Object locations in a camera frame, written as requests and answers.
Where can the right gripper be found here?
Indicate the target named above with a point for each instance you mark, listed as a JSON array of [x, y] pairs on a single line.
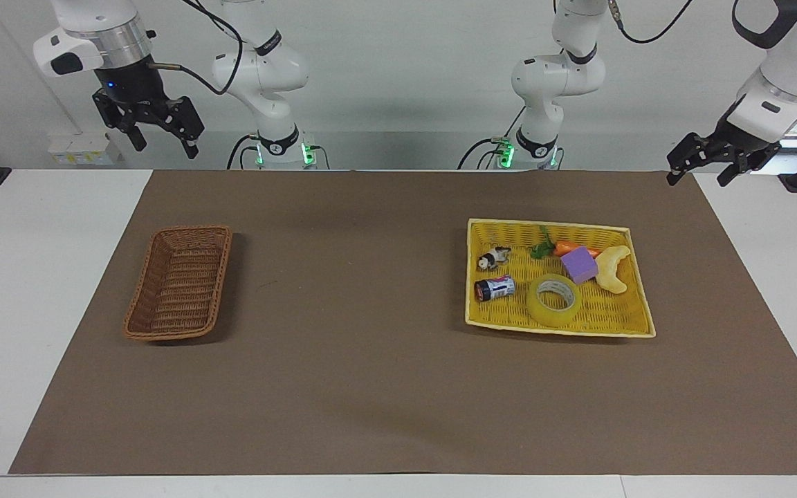
[[129, 81]]

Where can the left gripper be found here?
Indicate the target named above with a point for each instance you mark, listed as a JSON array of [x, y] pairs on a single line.
[[748, 145]]

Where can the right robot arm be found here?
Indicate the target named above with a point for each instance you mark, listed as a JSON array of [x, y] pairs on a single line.
[[267, 69]]

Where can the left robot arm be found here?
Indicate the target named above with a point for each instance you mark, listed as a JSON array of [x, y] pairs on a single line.
[[557, 72]]

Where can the brown wicker basket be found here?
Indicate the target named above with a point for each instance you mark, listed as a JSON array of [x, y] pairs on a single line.
[[177, 283]]

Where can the clear yellowish tape roll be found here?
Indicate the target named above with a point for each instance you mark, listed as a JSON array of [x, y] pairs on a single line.
[[552, 312]]

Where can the yellow woven basket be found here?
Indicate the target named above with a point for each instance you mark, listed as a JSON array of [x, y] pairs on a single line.
[[502, 318]]

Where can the pale yellow toy croissant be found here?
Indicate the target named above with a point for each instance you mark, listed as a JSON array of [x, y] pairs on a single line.
[[609, 273]]

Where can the orange toy carrot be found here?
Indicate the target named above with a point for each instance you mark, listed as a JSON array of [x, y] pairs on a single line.
[[568, 247]]

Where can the purple cube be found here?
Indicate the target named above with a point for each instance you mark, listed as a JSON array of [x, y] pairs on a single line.
[[580, 266]]

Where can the small toy cow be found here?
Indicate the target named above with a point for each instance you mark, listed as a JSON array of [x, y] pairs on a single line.
[[492, 259]]

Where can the small battery with label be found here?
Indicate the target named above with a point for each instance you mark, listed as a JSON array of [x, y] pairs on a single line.
[[495, 288]]

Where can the white wall outlet box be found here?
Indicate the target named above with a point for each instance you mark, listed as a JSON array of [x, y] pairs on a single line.
[[84, 149]]

